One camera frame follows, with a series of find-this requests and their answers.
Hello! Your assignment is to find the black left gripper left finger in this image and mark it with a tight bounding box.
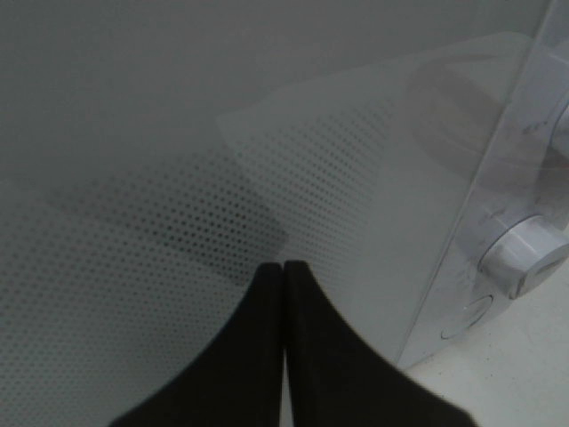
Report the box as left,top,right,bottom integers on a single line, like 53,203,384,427
113,263,284,426

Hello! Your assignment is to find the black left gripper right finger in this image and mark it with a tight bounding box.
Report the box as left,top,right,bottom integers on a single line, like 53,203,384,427
284,261,475,426

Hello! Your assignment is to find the round white door button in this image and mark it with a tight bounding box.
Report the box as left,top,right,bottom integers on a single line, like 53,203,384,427
440,294,493,340

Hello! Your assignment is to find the white timer knob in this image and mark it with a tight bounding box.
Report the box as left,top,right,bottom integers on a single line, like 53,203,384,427
478,215,568,300

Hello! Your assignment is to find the white microwave door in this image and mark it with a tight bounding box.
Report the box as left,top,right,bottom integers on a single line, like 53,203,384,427
1,1,549,426

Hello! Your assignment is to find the white microwave oven body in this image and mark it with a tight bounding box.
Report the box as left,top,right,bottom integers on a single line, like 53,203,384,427
397,1,568,368

